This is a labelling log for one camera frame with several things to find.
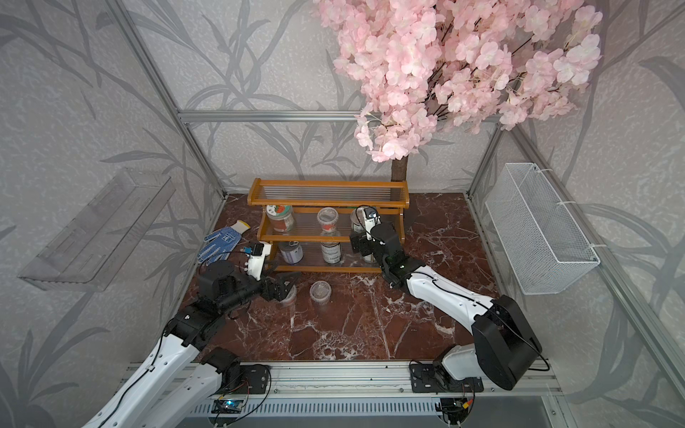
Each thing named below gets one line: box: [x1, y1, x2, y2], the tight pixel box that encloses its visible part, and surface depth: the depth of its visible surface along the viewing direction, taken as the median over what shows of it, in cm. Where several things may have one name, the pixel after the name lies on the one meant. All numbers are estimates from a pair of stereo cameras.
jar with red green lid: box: [265, 205, 295, 236], surface depth 86 cm
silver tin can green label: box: [349, 207, 366, 234], surface depth 86 cm
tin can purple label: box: [278, 239, 305, 265], surface depth 95 cm
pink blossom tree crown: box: [313, 0, 603, 163], surface depth 48 cm
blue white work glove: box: [196, 220, 251, 265], surface depth 107 cm
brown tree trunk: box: [390, 155, 409, 182], surface depth 92 cm
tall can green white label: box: [320, 241, 342, 264], surface depth 91 cm
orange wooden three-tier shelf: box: [247, 178, 411, 272], surface depth 92 cm
